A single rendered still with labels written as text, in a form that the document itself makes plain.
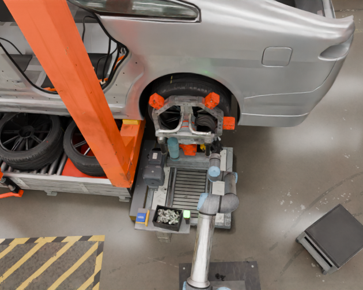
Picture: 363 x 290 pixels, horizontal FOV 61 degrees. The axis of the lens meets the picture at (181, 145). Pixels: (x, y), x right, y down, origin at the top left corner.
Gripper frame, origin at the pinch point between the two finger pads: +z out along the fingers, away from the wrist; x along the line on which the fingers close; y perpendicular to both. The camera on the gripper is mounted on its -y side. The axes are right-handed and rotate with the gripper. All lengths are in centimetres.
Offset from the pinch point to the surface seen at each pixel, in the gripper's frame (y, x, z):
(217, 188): 43, -36, -24
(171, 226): -14, -24, -80
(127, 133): -55, -49, -8
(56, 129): -95, -114, 4
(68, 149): -82, -101, -17
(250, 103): -9.6, 44.7, 2.3
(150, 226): -19, -45, -78
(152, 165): -20, -56, -21
